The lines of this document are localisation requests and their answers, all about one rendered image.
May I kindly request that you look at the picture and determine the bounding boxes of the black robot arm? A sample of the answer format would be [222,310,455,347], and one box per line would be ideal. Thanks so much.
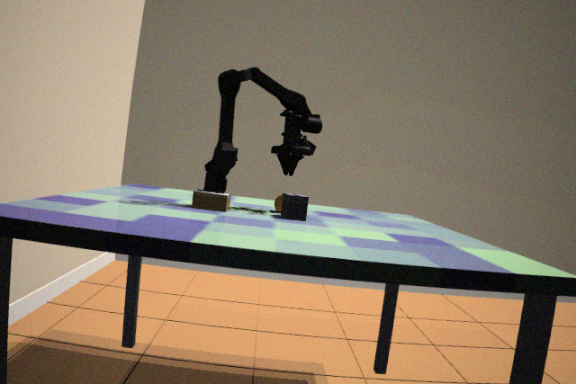
[203,67,323,193]

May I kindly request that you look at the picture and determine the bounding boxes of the thin gold disc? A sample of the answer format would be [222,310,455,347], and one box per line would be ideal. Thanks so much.
[274,195,283,211]

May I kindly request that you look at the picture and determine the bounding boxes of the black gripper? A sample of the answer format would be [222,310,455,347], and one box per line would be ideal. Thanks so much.
[271,129,311,176]

